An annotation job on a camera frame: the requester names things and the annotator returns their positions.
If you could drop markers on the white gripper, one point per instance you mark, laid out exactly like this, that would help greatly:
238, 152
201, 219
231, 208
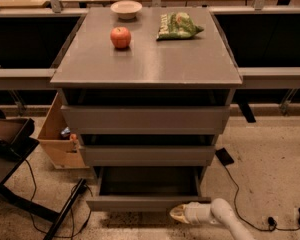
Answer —
194, 213

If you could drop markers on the grey bottom drawer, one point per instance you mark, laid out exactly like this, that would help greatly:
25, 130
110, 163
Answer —
145, 189

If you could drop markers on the grey drawer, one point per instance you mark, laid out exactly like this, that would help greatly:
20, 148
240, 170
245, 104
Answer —
145, 189
147, 155
146, 120

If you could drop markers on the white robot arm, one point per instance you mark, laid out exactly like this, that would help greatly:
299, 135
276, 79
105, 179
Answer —
217, 213

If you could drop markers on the grey middle drawer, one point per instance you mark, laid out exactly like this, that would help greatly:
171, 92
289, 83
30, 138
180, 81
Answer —
147, 155

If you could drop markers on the grey drawer cabinet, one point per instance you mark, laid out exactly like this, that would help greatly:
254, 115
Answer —
157, 106

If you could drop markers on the grey top drawer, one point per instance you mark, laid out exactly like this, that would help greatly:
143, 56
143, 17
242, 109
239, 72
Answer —
146, 120

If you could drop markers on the black power adapter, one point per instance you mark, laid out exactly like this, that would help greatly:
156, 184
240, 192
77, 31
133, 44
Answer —
224, 157

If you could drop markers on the cardboard box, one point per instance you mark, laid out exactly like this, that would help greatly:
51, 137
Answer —
62, 151

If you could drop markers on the red apple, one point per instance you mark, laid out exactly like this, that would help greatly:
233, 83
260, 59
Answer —
120, 37

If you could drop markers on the brown bag on desk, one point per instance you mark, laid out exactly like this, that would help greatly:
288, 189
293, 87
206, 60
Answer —
14, 132

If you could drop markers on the green chip bag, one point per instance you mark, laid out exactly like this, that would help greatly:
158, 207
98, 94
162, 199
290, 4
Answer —
177, 25

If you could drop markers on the white bowl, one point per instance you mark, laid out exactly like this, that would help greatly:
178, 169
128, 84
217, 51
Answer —
126, 10

